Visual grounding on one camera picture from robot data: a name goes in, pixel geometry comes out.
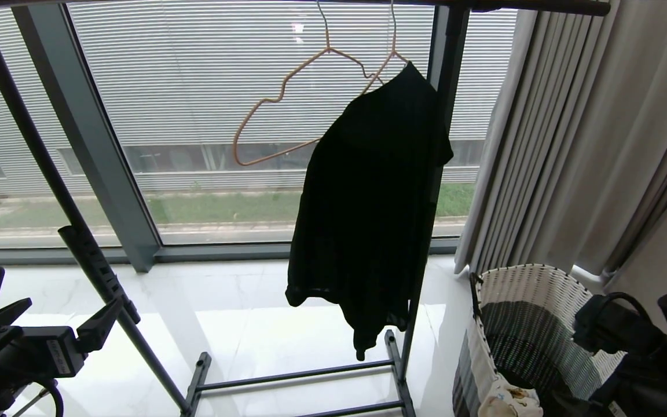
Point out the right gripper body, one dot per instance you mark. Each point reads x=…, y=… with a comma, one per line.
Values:
x=640, y=388

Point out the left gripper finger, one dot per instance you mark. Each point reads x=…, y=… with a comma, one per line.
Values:
x=99, y=327
x=9, y=313

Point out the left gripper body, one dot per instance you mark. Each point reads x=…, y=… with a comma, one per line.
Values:
x=26, y=353

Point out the cream printed garment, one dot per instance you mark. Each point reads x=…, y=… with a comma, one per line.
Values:
x=507, y=399

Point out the black short-sleeved shirt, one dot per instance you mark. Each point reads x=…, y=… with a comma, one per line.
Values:
x=368, y=202

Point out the pink clothes hanger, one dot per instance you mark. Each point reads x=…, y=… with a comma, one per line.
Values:
x=394, y=40
x=328, y=43

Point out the black clothes rack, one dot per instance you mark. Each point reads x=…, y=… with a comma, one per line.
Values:
x=93, y=260

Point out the white laundry basket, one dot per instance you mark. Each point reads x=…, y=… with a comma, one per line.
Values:
x=533, y=284

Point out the beige curtain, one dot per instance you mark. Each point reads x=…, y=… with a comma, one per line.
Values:
x=588, y=133

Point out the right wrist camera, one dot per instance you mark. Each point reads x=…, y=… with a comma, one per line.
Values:
x=611, y=327

